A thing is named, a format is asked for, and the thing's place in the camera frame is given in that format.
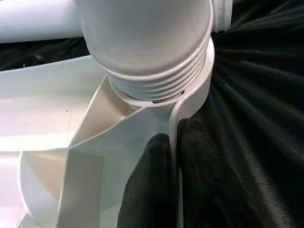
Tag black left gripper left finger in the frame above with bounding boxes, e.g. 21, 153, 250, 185
118, 132, 181, 228

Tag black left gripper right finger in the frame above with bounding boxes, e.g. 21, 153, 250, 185
177, 118, 256, 228

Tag white plastic table top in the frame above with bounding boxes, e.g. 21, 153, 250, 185
0, 35, 216, 228

